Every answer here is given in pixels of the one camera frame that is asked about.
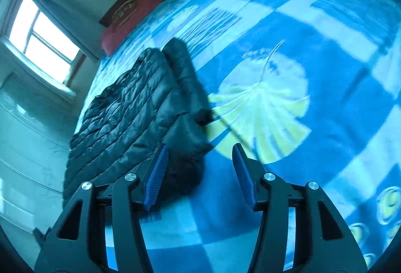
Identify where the black quilted puffer jacket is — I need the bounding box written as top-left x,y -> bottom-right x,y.
62,38 -> 213,202

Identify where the white wardrobe with circles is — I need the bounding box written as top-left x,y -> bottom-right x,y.
1,74 -> 77,267

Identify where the blue patterned bed sheet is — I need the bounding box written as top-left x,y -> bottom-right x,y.
86,0 -> 400,272

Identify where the grey curtain left of bed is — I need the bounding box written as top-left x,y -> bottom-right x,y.
33,0 -> 105,61

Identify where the left window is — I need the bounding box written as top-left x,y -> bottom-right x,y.
1,0 -> 86,103

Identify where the small brown printed cushion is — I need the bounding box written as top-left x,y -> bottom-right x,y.
112,0 -> 138,31

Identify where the red pillow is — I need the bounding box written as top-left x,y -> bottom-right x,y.
101,0 -> 163,56

